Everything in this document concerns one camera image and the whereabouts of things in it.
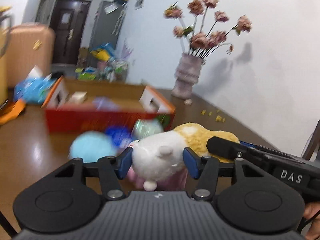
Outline light blue plush ball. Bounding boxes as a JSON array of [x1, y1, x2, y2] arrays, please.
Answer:
[[68, 131, 117, 163]]

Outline blue pocket tissue pack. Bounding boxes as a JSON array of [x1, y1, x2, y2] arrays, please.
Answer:
[[105, 126, 132, 148]]

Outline white yellow plush toy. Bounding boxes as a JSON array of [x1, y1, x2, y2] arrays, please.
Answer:
[[130, 122, 240, 191]]

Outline pale green plastic bag bundle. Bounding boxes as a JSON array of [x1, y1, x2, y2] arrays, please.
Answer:
[[132, 119, 164, 139]]

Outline lilac knit cloth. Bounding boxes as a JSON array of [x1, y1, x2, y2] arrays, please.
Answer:
[[93, 97, 120, 112]]

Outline white sponge block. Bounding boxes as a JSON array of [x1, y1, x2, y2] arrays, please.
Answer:
[[67, 92, 87, 104]]

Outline pink satin bonnet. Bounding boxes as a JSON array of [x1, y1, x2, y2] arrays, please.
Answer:
[[126, 168, 188, 191]]

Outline person's right hand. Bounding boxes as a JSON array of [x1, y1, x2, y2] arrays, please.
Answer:
[[303, 202, 320, 240]]

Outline fallen rose petal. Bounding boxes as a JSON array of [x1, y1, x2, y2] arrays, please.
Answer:
[[184, 99, 193, 105]]

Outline red cardboard box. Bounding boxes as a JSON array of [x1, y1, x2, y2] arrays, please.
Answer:
[[42, 77, 175, 133]]

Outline pink textured vase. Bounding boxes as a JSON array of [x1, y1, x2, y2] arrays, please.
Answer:
[[171, 53, 204, 99]]

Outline dried pink roses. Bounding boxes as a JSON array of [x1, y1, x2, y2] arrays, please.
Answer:
[[163, 0, 252, 60]]

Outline grey refrigerator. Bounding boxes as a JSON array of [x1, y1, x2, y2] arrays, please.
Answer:
[[89, 0, 127, 51]]

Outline pink suitcase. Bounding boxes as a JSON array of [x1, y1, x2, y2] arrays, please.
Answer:
[[6, 23, 55, 88]]

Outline dark brown entrance door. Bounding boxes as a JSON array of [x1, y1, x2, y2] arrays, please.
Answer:
[[49, 0, 91, 64]]

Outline yellow thermos jug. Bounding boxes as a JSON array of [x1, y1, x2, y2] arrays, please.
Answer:
[[0, 6, 12, 106]]

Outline wire storage cart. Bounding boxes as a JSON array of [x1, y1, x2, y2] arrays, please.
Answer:
[[97, 60, 129, 82]]

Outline orange strap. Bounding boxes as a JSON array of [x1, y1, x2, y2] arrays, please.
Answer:
[[0, 98, 27, 126]]

